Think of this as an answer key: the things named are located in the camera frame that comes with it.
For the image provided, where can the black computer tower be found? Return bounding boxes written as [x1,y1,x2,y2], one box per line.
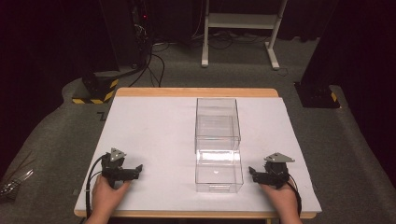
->
[130,0,154,67]

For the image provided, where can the metal tripod legs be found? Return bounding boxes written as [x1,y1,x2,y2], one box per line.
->
[0,168,35,201]

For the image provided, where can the clear plastic drawer housing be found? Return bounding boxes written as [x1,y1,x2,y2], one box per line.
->
[194,97,242,154]

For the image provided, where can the white table mat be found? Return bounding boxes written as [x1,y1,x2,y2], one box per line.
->
[74,95,323,216]

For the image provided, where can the black floor cables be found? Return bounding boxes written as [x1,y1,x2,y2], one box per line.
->
[128,29,171,89]

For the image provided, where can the person's right hand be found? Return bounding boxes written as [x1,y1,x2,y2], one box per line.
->
[260,179,301,219]

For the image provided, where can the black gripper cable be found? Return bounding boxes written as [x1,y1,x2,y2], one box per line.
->
[286,177,304,217]
[85,155,106,219]

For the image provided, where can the dark curtain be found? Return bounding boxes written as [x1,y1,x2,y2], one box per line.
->
[0,0,104,169]
[300,0,396,188]

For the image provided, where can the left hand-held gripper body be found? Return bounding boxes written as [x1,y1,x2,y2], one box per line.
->
[100,147,133,189]

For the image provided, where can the white metal stand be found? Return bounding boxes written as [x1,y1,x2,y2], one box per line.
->
[200,0,290,71]

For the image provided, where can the black stand base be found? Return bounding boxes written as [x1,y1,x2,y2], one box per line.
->
[293,80,341,109]

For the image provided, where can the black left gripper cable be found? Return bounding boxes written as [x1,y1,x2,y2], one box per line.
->
[85,155,106,219]

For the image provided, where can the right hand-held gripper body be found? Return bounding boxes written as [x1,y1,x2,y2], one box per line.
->
[257,152,296,190]

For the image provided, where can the person's left hand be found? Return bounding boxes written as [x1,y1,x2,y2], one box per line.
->
[91,174,132,219]

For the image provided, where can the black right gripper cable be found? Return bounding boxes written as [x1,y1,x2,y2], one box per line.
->
[286,177,304,217]

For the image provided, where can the black base with yellow stripes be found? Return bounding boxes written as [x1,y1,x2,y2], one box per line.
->
[71,72,120,105]

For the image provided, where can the wooden table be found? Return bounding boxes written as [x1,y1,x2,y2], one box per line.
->
[73,87,323,220]

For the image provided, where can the clear plastic drawer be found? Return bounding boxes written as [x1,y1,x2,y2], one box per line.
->
[194,148,245,194]

